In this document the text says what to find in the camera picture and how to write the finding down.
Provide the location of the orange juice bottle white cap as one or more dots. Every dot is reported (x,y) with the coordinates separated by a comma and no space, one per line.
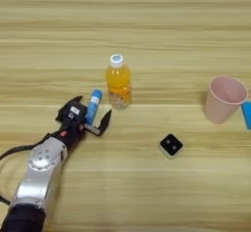
(118,82)

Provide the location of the pink plastic cup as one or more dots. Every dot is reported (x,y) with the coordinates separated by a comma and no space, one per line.
(224,102)

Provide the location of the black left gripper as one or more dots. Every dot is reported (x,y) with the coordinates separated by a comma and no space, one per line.
(72,136)

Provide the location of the blue bar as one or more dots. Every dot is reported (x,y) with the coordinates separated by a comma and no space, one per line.
(247,115)

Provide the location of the black cube white base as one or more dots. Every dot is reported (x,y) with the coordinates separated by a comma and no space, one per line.
(171,145)

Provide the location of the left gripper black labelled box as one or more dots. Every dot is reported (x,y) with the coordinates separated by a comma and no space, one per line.
(72,113)

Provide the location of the blue glue stick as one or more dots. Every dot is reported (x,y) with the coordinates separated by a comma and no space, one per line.
(93,103)

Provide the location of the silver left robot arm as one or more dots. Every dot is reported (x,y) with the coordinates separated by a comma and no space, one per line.
(39,174)

